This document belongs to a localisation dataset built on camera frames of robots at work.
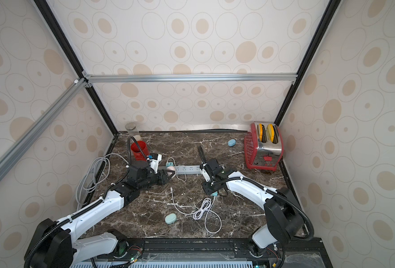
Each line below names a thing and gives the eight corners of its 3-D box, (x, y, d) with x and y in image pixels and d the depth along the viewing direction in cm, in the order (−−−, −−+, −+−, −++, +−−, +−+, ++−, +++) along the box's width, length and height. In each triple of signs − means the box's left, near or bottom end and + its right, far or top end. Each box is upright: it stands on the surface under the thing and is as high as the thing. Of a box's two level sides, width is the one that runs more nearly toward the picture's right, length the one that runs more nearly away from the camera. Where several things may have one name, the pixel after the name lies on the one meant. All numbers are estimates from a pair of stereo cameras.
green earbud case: (165, 224, 83) (164, 222, 80) (166, 215, 85) (165, 213, 83) (176, 224, 83) (175, 222, 80) (176, 215, 85) (176, 213, 83)
